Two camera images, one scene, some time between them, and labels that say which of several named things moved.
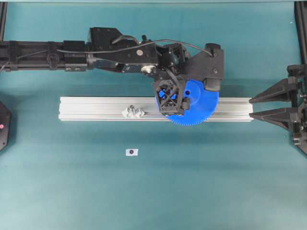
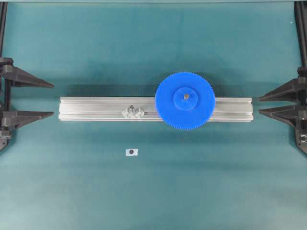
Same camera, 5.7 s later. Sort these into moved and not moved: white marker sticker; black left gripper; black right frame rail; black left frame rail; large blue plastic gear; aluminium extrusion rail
Moved: black left gripper; large blue plastic gear
Not moved: aluminium extrusion rail; black right frame rail; black left frame rail; white marker sticker
